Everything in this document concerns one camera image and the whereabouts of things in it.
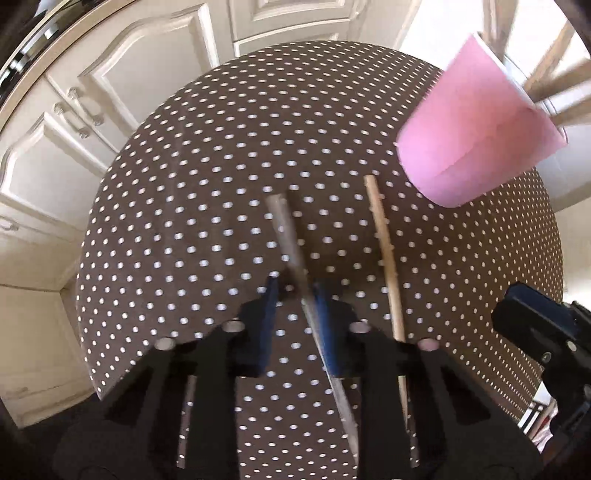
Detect wooden chopstick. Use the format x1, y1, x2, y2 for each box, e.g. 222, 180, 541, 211
551, 97, 591, 127
528, 60, 591, 103
363, 175, 410, 434
523, 21, 575, 97
266, 194, 360, 465

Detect pink cup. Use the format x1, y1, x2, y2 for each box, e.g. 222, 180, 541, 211
396, 34, 567, 208

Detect cream lower cabinets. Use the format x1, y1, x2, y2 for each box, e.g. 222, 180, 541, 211
1, 1, 339, 427

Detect polka dot round tablecloth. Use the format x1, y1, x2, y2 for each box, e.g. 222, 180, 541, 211
97, 41, 563, 479

